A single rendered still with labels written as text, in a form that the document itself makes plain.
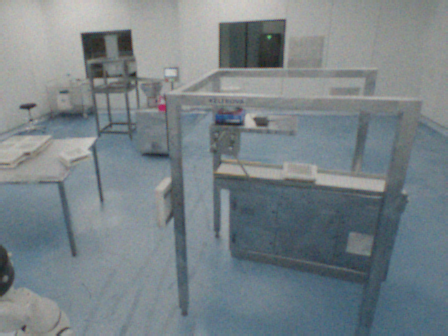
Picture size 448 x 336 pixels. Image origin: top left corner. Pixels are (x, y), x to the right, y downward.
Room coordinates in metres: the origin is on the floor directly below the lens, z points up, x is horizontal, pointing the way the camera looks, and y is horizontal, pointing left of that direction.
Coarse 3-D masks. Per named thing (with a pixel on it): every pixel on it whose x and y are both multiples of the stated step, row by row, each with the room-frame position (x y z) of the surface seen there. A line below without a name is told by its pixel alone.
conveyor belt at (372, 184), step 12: (228, 168) 2.46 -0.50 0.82; (240, 168) 2.45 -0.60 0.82; (252, 168) 2.43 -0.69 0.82; (264, 168) 2.41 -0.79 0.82; (324, 180) 2.14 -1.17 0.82; (336, 180) 2.13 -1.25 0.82; (348, 180) 2.12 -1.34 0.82; (360, 180) 2.10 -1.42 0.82; (372, 180) 2.09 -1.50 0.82; (384, 180) 2.07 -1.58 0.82; (348, 192) 1.96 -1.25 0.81
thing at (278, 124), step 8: (248, 120) 2.37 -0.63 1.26; (272, 120) 2.33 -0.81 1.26; (280, 120) 2.32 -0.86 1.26; (288, 120) 2.31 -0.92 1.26; (296, 120) 2.30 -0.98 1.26; (216, 128) 2.29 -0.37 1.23; (224, 128) 2.26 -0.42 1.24; (232, 128) 2.24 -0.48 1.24; (240, 128) 2.21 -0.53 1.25; (248, 128) 2.19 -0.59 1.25; (256, 128) 2.17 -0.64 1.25; (264, 128) 2.15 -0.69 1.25; (272, 128) 2.14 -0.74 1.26; (280, 128) 2.13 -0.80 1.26; (288, 128) 2.12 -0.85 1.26; (296, 128) 2.15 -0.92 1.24
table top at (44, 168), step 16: (48, 144) 3.39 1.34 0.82; (64, 144) 3.35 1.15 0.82; (80, 144) 3.32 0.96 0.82; (32, 160) 2.93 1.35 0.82; (48, 160) 2.90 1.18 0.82; (0, 176) 2.58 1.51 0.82; (16, 176) 2.56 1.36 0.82; (32, 176) 2.54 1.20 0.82; (48, 176) 2.52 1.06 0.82; (64, 176) 2.50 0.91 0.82
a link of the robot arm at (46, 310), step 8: (40, 296) 0.59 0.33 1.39; (40, 304) 0.56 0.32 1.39; (48, 304) 0.59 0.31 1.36; (56, 304) 0.62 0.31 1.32; (40, 312) 0.55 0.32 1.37; (48, 312) 0.57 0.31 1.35; (56, 312) 0.60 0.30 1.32; (64, 312) 0.63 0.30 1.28; (32, 320) 0.54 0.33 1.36; (40, 320) 0.55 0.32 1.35; (48, 320) 0.57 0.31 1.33; (56, 320) 0.59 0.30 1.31; (64, 320) 0.61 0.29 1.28; (24, 328) 0.60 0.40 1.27; (32, 328) 0.55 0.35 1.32; (40, 328) 0.56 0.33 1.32; (48, 328) 0.57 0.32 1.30; (56, 328) 0.58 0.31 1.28
